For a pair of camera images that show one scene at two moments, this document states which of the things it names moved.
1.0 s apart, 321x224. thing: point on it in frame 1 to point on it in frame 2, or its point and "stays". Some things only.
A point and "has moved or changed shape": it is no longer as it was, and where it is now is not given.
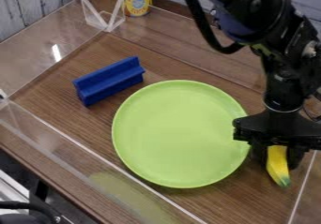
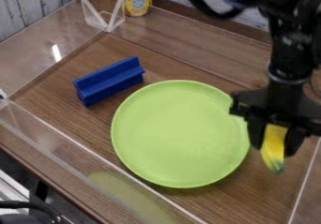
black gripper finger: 258,151 to 256,125
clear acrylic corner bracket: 104,20 stays
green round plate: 172,137 stays
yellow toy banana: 276,164 has moved or changed shape
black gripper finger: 294,156 to 294,137
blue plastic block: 103,82 stays
